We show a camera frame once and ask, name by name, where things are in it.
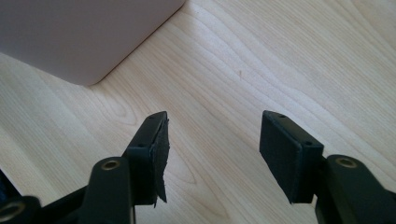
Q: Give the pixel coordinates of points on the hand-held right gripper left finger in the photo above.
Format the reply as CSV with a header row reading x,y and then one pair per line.
x,y
146,161

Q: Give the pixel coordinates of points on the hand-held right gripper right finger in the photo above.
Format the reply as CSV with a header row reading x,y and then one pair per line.
x,y
289,158

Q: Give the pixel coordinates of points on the pale pink mat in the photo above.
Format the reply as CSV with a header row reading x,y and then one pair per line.
x,y
77,34

